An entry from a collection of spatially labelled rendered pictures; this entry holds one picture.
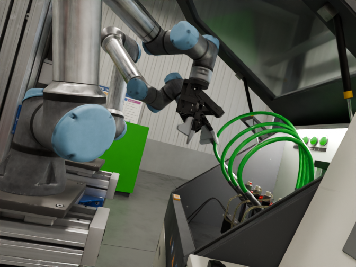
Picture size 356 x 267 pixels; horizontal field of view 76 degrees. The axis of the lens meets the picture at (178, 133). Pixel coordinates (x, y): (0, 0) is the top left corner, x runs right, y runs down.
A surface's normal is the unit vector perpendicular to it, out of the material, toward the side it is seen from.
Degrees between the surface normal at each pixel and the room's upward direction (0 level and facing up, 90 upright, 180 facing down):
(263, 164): 90
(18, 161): 72
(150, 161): 90
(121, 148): 90
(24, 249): 90
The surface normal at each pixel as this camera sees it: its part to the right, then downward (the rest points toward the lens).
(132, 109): 0.20, 0.03
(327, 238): -0.88, -0.47
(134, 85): -0.51, -0.15
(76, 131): 0.76, 0.30
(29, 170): 0.43, -0.22
